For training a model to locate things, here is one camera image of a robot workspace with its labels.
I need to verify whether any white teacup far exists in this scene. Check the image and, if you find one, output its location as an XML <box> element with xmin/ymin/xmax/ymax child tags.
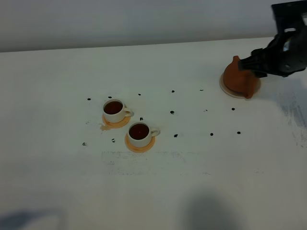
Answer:
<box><xmin>103</xmin><ymin>99</ymin><xmax>133</xmax><ymax>123</ymax></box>

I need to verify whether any orange coaster far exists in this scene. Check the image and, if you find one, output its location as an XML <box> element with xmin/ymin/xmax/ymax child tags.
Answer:
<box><xmin>100</xmin><ymin>115</ymin><xmax>130</xmax><ymax>131</ymax></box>

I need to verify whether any white teacup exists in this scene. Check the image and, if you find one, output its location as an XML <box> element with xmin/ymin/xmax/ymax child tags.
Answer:
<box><xmin>103</xmin><ymin>99</ymin><xmax>133</xmax><ymax>123</ymax></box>
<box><xmin>128</xmin><ymin>122</ymin><xmax>160</xmax><ymax>148</ymax></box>

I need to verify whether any beige round teapot coaster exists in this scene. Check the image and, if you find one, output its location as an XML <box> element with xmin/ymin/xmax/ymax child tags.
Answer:
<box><xmin>219</xmin><ymin>74</ymin><xmax>261</xmax><ymax>99</ymax></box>

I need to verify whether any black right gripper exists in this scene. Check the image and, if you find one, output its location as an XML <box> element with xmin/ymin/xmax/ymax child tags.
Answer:
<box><xmin>238</xmin><ymin>28</ymin><xmax>307</xmax><ymax>78</ymax></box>

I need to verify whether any white teacup near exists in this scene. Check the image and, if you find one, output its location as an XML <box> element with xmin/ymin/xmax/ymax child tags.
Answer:
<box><xmin>128</xmin><ymin>122</ymin><xmax>160</xmax><ymax>148</ymax></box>

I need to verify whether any brown clay teapot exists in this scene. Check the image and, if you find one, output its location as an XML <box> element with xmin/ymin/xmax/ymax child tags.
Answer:
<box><xmin>223</xmin><ymin>56</ymin><xmax>260</xmax><ymax>99</ymax></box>

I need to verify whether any orange coaster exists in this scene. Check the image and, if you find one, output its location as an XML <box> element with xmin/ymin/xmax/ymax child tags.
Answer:
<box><xmin>124</xmin><ymin>133</ymin><xmax>156</xmax><ymax>153</ymax></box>
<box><xmin>100</xmin><ymin>115</ymin><xmax>130</xmax><ymax>131</ymax></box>

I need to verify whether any orange coaster near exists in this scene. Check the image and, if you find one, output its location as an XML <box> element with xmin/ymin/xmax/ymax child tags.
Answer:
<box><xmin>124</xmin><ymin>133</ymin><xmax>156</xmax><ymax>153</ymax></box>

